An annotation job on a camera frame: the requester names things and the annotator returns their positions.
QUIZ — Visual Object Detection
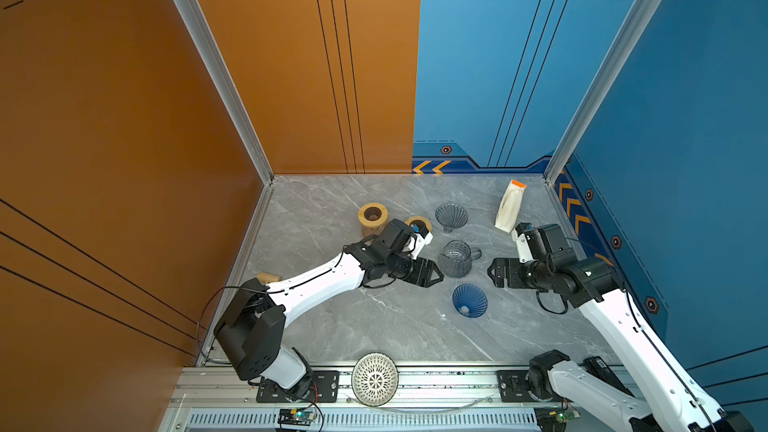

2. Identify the coffee filter box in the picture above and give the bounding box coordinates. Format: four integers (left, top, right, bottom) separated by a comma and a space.
494, 179, 526, 233

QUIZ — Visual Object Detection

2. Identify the grey glass mug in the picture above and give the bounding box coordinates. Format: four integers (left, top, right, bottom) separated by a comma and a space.
436, 240, 482, 278

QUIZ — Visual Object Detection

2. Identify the wooden mallet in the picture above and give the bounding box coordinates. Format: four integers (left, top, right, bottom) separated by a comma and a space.
256, 272, 282, 285

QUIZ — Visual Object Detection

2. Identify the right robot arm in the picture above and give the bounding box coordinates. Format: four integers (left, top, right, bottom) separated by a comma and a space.
488, 223, 753, 431

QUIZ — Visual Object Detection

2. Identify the orange glass carafe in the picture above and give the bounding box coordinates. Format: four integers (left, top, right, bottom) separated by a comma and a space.
361, 223, 386, 237

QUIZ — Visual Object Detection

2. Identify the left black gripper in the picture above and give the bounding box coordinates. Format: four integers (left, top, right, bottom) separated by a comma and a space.
384, 254, 446, 287

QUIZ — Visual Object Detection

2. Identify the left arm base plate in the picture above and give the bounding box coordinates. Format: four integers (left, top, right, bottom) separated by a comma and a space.
256, 370, 340, 403

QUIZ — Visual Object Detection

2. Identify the left circuit board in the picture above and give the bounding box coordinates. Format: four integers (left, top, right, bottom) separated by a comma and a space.
277, 408, 318, 431

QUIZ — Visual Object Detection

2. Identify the circuit board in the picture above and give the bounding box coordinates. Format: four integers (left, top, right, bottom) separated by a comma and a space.
277, 408, 318, 431
535, 409, 581, 432

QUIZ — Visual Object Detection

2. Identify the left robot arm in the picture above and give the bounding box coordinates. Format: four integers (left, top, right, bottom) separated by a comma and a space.
213, 219, 444, 398

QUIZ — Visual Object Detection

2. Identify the grey glass dripper cone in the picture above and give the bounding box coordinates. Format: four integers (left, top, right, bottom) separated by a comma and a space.
435, 203, 469, 233

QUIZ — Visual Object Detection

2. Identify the right circuit board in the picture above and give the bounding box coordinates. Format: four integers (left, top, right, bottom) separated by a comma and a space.
535, 409, 581, 432

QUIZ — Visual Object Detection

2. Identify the black stapler-like tool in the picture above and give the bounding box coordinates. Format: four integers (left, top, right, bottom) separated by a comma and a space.
582, 356, 634, 396

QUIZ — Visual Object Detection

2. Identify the white patterned bowl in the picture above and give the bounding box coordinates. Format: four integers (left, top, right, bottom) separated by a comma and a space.
351, 352, 399, 407

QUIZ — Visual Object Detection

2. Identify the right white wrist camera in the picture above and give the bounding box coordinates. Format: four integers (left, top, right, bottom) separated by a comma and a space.
513, 222, 534, 263

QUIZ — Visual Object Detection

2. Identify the blue glass dripper cone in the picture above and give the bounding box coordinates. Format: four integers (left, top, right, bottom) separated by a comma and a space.
451, 284, 488, 318

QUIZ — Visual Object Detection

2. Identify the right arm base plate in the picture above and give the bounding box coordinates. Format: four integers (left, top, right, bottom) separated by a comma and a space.
496, 369, 538, 403

